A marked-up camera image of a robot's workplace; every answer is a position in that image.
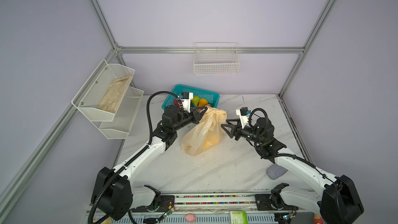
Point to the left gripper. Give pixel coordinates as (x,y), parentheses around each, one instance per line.
(197,117)

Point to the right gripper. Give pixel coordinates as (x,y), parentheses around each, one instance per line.
(237,127)

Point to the beige plastic bag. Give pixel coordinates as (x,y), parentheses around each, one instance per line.
(207,134)

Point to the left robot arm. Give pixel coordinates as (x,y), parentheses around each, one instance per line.
(114,194)

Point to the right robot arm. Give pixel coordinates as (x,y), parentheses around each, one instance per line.
(334,198)

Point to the orange mango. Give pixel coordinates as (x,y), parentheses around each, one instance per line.
(202,103)

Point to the green pear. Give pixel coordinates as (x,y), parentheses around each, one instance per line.
(195,101)

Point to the teal plastic basket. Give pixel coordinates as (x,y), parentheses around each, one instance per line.
(211,97)

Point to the grey sponge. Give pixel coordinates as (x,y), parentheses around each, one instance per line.
(275,171)

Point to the white mesh lower shelf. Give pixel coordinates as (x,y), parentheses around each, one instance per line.
(120,127)

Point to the white mesh shelf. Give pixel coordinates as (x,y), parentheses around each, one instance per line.
(120,127)
(90,99)

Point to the beige cloth in shelf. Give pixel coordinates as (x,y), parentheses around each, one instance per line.
(114,94)

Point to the green box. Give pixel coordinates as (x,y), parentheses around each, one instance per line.
(238,217)

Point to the white mesh upper shelf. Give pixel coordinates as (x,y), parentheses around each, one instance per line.
(90,99)

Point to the pink pig toy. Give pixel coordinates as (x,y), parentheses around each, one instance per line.
(191,218)

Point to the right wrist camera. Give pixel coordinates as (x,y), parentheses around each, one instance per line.
(243,114)

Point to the white wire wall basket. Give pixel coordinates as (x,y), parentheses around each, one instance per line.
(213,58)

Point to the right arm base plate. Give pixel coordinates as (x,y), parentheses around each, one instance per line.
(264,203)

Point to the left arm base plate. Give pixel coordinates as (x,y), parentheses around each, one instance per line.
(161,203)

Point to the aluminium front rail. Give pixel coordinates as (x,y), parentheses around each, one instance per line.
(210,209)

